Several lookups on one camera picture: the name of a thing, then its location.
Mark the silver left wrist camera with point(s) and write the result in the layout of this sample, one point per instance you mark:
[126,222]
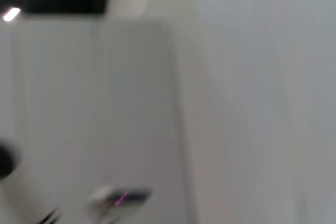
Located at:
[105,197]

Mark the white ceiling light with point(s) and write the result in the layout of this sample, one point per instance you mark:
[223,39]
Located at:
[11,14]

